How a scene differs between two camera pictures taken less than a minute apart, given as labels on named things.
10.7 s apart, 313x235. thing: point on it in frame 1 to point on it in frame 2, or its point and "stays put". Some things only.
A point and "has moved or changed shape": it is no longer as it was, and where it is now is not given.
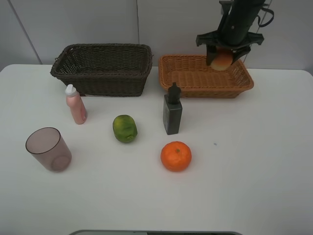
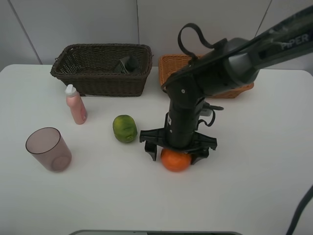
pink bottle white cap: (74, 101) stays put
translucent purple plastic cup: (47, 145) stays put
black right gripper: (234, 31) to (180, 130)
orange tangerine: (176, 156) stays put
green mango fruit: (124, 128) stays put
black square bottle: (172, 110) has moved or changed shape
